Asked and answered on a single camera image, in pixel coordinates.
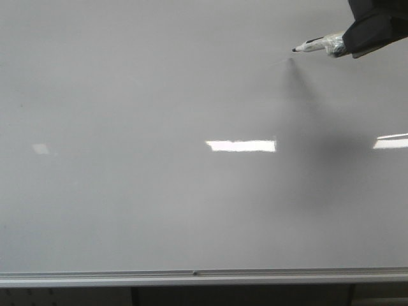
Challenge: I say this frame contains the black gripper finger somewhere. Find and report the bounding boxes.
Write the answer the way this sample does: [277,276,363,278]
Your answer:
[342,15,407,59]
[348,0,407,22]

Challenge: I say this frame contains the black white dry-erase marker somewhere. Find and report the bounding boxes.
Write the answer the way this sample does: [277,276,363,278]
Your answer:
[291,31,349,58]

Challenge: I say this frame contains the white whiteboard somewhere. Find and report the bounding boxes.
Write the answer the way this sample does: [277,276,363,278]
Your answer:
[1,1,407,273]

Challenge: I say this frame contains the grey perforated cabinet panel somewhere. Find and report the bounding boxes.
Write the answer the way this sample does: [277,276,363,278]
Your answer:
[1,288,133,305]

